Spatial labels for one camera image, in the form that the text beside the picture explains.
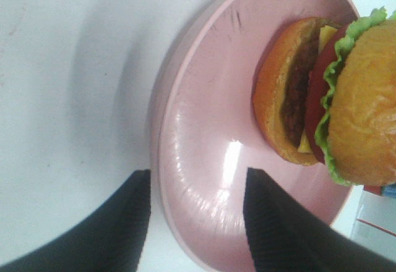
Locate white box with colours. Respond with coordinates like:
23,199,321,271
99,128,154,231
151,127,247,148
351,184,395,256

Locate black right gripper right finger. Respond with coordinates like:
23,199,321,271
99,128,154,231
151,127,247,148
243,168,395,271

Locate burger with lettuce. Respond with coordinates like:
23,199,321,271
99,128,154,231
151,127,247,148
252,7,395,188

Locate pink round plate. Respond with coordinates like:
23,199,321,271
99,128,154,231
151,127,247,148
150,0,357,271

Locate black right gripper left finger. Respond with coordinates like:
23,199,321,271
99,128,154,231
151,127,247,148
1,169,151,271

